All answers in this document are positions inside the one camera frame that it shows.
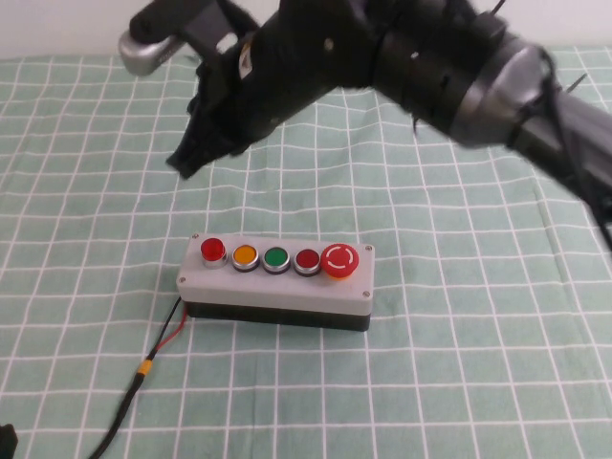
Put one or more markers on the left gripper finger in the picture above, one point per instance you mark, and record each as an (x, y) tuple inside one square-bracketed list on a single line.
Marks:
[(7, 442)]

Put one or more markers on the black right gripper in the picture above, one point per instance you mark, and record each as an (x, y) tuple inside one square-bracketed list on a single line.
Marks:
[(306, 57)]

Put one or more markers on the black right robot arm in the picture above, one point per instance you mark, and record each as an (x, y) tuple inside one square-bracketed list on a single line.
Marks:
[(502, 81)]

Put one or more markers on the yellow push button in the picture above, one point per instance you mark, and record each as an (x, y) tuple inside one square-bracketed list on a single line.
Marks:
[(245, 255)]

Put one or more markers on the green push button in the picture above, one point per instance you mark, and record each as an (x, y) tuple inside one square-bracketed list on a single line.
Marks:
[(276, 258)]

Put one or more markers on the dark red push button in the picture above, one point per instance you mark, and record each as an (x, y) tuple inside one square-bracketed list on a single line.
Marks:
[(307, 260)]

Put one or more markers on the grey black button box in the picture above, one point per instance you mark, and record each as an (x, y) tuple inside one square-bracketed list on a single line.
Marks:
[(287, 292)]

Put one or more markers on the red mushroom emergency button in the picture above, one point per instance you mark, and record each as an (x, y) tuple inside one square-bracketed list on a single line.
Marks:
[(340, 259)]

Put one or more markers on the red indicator light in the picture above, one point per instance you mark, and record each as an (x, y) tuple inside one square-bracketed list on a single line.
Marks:
[(212, 249)]

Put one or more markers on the green white grid tablecloth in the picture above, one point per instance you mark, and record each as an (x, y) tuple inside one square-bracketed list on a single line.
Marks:
[(430, 358)]

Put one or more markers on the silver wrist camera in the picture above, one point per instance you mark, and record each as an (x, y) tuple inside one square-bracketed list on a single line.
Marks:
[(143, 57)]

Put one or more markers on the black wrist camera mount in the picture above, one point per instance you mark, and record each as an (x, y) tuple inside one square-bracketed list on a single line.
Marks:
[(201, 28)]

